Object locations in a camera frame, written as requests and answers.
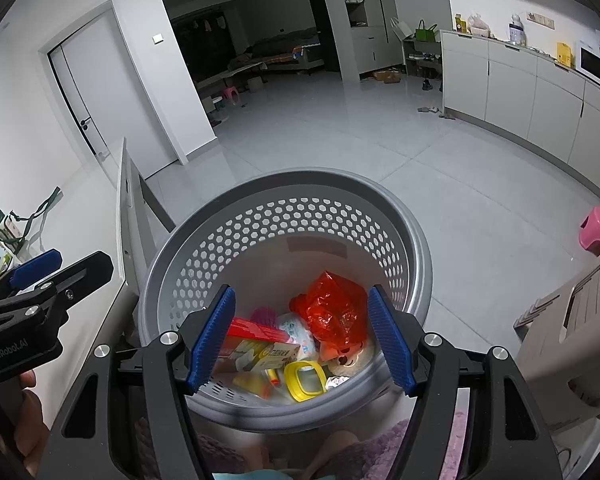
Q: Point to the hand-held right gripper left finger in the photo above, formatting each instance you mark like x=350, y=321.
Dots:
x=212, y=340

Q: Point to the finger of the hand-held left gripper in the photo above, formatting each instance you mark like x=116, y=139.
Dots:
x=80, y=277
x=35, y=266

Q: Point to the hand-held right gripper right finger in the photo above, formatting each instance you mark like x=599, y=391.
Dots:
x=390, y=340

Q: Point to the red toothpaste box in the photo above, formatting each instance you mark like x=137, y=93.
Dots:
x=252, y=345

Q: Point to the beige sloth plush toy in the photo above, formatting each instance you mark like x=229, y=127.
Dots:
x=350, y=357

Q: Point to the pink foam mesh sleeve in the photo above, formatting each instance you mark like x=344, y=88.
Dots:
x=265, y=317

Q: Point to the red plastic bag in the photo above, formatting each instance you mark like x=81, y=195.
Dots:
x=332, y=310

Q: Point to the yellow foam dart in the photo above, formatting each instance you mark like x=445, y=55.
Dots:
x=272, y=375

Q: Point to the blue face mask packet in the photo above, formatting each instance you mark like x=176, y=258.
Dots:
x=297, y=332

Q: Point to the grey perforated plastic basket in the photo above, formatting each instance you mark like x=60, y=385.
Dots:
x=300, y=220

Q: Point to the person's left hand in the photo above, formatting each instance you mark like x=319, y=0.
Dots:
x=30, y=415

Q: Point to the fuzzy purple pants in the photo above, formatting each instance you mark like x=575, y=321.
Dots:
x=220, y=455

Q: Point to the light blue cloth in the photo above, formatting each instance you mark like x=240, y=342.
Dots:
x=260, y=475

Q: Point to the beige plastic stool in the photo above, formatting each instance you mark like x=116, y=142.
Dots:
x=570, y=350

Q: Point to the white door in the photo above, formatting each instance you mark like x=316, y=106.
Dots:
x=110, y=85

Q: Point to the grey slipper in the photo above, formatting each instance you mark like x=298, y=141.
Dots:
x=426, y=109
x=447, y=116

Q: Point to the large pink stool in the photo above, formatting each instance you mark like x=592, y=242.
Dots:
x=597, y=230

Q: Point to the small pink stool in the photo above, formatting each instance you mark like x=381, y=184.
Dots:
x=230, y=94

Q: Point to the white low table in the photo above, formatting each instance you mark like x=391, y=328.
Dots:
x=230, y=72

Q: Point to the dark shoe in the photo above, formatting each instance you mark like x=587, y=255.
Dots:
x=427, y=85

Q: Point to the small grey stool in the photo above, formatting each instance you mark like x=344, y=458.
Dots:
x=255, y=84

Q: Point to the flat cardboard box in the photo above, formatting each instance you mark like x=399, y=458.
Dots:
x=386, y=76

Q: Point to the shoe rack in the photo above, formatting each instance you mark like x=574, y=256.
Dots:
x=422, y=57

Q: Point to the white sideboard cabinet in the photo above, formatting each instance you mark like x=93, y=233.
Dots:
x=530, y=90

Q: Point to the dark sofa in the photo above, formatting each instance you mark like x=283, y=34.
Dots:
x=285, y=50

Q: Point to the green handbag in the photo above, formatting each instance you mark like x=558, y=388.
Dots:
x=426, y=32

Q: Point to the white paper bag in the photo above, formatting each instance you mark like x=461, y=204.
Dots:
x=400, y=27

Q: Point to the tall white shelf cabinet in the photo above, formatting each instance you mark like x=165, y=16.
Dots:
x=365, y=20

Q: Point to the small yellow box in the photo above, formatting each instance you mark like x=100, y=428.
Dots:
x=460, y=24

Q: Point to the pale pink bag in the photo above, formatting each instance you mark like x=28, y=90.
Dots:
x=477, y=24

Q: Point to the large yellow box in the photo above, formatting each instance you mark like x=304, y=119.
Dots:
x=564, y=55

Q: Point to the white microwave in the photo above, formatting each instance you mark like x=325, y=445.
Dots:
x=597, y=65

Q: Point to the wall socket strip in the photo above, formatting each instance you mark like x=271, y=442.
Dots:
x=540, y=19

